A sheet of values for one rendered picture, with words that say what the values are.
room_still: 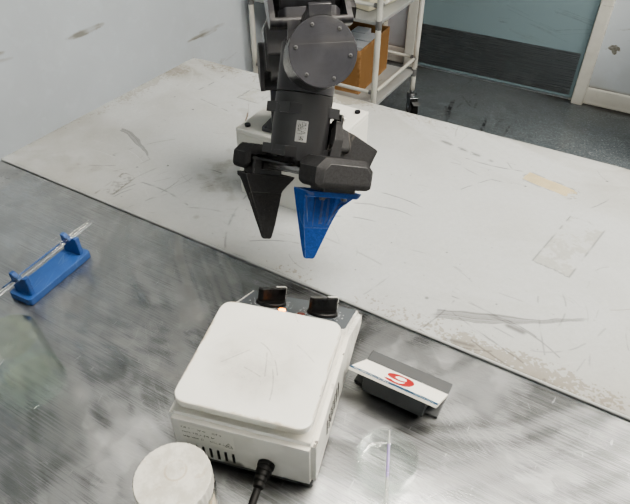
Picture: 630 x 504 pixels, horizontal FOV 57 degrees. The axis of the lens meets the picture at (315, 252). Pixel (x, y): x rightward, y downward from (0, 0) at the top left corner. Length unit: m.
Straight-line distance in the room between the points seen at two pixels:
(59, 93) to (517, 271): 1.71
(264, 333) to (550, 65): 2.99
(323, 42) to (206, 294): 0.34
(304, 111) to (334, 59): 0.08
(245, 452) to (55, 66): 1.76
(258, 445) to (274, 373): 0.06
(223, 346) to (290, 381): 0.07
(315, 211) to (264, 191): 0.11
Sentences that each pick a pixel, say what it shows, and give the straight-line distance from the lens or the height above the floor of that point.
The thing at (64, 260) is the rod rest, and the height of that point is 0.91.
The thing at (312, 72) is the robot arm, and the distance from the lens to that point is 0.50.
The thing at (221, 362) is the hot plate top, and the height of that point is 0.99.
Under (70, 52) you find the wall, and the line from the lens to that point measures 2.17.
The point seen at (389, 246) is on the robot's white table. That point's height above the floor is 0.90.
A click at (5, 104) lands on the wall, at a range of 2.05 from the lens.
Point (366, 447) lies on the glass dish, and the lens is 0.57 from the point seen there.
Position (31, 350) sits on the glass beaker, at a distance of 0.62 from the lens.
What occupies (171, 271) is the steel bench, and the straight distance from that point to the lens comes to 0.75.
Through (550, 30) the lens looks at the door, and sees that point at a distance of 3.36.
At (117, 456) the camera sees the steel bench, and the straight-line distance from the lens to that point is 0.59.
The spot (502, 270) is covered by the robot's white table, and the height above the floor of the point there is 0.90.
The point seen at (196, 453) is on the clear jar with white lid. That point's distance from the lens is 0.48.
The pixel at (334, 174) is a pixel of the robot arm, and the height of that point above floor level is 1.11.
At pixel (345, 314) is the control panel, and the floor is 0.94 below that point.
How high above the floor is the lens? 1.39
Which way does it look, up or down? 40 degrees down
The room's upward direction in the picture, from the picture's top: straight up
